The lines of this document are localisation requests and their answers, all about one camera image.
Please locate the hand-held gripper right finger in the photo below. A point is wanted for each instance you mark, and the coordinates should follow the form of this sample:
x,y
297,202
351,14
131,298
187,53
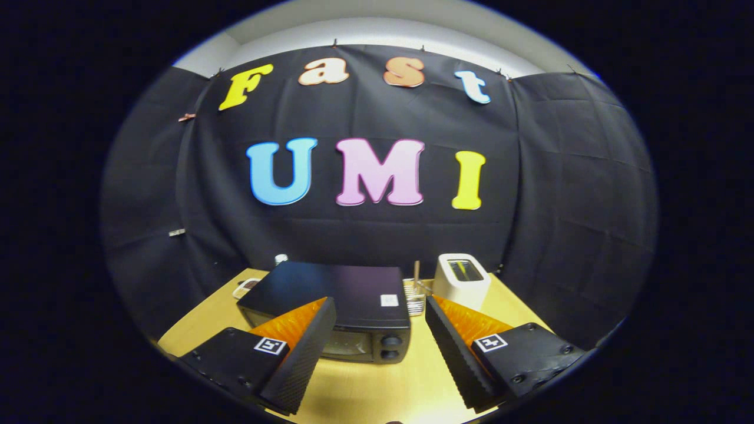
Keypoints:
x,y
453,359

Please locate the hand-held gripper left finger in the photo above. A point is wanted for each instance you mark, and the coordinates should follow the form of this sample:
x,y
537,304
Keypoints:
x,y
303,359

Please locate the black toaster oven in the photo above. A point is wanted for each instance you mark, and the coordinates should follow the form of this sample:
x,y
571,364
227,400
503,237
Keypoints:
x,y
353,288

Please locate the white pop-up toaster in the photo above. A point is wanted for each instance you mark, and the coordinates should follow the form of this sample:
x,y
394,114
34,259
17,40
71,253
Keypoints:
x,y
465,291

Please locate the wooden stick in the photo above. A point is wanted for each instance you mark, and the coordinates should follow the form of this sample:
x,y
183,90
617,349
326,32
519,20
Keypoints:
x,y
416,272

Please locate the white bottle cap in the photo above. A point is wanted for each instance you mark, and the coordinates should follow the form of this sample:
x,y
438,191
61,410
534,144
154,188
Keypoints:
x,y
281,259

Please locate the small white clip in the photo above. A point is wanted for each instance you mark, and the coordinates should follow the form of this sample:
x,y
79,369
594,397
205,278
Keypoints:
x,y
177,232

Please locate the small reddish clip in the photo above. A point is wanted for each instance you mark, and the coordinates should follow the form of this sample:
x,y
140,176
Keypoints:
x,y
187,117

